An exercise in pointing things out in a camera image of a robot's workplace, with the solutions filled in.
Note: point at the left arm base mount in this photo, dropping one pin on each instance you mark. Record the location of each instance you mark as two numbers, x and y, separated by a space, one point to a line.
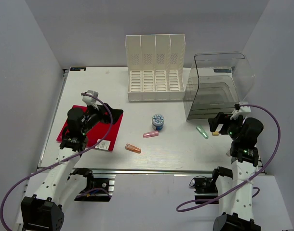
98 187

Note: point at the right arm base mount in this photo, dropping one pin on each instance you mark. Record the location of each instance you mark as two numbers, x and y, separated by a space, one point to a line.
205 187

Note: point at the yellow eraser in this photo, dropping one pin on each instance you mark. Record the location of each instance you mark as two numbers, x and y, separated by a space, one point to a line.
216 133

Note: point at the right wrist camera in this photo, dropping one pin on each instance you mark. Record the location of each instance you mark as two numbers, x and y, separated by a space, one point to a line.
241 109

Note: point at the white file organizer rack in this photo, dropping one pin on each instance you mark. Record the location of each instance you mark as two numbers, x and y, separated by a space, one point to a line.
155 67

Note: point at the blue lidded jar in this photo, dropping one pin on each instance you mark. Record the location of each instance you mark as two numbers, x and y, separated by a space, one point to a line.
157 122

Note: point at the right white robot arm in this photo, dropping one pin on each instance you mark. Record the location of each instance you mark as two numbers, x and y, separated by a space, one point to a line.
236 208

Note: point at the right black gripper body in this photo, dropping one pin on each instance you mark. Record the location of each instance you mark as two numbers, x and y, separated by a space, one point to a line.
229 124

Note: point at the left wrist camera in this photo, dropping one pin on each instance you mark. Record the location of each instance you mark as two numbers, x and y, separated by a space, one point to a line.
90 97

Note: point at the red notebook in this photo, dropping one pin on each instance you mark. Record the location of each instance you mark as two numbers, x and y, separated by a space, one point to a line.
94 134

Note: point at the clear acrylic storage box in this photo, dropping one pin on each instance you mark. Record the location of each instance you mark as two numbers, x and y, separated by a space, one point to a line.
216 82

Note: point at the orange correction tape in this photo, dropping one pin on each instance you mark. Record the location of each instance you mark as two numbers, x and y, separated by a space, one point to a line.
132 148

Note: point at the pink correction tape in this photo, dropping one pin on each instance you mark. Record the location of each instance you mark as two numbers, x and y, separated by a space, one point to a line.
151 134

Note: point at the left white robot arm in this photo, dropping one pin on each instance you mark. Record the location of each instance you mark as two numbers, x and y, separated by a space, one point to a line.
45 209

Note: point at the green correction tape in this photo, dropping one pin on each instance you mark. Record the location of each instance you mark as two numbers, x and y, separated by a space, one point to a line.
201 130

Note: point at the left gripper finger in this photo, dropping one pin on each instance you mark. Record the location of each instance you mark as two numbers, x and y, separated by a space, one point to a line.
116 114
106 119

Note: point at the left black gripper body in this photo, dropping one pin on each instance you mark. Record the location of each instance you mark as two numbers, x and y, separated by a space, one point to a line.
93 116

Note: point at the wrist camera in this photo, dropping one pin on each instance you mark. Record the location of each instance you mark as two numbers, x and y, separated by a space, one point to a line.
90 97
241 109

